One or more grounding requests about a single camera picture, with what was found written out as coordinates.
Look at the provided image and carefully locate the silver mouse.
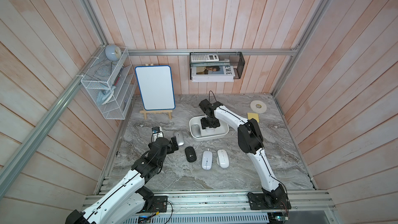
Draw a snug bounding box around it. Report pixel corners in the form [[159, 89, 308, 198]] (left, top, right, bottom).
[[174, 131, 184, 146], [191, 124, 202, 138]]

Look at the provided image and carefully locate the black computer mouse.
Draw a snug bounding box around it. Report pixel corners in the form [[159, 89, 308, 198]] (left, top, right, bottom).
[[184, 146, 197, 163]]

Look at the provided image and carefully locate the white glossy mouse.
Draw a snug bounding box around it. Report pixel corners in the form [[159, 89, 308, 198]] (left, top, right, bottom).
[[216, 149, 230, 169]]

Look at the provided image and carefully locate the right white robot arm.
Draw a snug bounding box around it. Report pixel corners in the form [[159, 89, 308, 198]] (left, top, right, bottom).
[[199, 99, 291, 210]]

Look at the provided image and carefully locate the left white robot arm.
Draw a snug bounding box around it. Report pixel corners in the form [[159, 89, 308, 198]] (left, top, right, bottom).
[[65, 137, 179, 224]]

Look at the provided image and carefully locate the white plastic storage box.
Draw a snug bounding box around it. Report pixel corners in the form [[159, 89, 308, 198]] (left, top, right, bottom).
[[189, 115, 229, 142]]

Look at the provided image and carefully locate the yellow sticky note pad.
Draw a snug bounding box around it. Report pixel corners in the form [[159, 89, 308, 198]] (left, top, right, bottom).
[[247, 113, 260, 123]]

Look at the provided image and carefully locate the magazine with portrait cover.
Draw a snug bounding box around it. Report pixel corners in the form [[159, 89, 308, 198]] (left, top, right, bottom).
[[191, 66, 235, 83]]

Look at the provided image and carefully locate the white tape roll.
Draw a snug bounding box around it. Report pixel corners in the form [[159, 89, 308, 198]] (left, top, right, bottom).
[[250, 100, 267, 114]]

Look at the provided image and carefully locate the small wooden easel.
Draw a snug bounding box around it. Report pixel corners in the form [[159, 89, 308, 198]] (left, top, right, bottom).
[[140, 110, 173, 120]]

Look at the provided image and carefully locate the white calculator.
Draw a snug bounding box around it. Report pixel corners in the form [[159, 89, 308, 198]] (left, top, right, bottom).
[[190, 54, 219, 63]]

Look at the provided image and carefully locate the blue framed whiteboard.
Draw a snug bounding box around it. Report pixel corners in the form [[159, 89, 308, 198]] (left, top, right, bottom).
[[135, 65, 176, 111]]

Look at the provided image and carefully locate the light blue item in shelf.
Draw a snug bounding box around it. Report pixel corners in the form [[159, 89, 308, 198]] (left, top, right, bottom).
[[96, 86, 116, 106]]

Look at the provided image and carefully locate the pale blue globe lamp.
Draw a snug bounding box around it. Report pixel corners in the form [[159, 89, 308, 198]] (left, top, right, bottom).
[[105, 45, 122, 62]]

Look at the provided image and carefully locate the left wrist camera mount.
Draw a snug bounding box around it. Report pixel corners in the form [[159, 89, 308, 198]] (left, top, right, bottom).
[[151, 127, 164, 142]]

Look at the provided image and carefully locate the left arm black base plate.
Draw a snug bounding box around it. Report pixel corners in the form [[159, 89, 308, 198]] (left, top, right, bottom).
[[140, 196, 168, 214]]

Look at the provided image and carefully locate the black wire wall basket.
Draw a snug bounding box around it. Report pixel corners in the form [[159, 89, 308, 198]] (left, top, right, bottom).
[[189, 51, 245, 80]]

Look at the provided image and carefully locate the white wire mesh shelf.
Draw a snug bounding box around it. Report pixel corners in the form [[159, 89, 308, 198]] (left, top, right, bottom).
[[81, 46, 136, 120]]

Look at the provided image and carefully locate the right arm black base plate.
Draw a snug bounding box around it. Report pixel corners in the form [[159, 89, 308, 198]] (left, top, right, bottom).
[[247, 192, 291, 211]]

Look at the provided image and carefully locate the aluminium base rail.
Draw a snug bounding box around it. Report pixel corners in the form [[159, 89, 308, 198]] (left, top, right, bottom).
[[150, 190, 342, 224]]

